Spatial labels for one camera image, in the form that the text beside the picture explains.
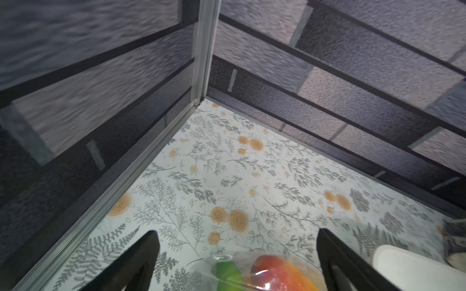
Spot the red orange mango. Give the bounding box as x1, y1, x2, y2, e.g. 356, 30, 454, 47
251, 255, 319, 291

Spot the white oval plastic tray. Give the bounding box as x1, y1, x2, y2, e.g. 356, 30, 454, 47
368, 245, 466, 291

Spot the beige canvas tote bag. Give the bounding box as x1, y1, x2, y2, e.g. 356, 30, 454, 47
443, 218, 466, 272

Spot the clear blue-zipper zip-top bag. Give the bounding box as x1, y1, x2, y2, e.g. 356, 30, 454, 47
184, 252, 327, 291

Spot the left aluminium frame post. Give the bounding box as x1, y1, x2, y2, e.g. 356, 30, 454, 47
191, 0, 221, 107

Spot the green mango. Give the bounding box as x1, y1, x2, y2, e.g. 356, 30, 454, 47
212, 261, 244, 291

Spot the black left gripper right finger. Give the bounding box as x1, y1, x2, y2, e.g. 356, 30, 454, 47
316, 228, 398, 291

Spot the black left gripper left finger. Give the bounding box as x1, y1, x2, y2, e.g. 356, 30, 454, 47
82, 230, 160, 291

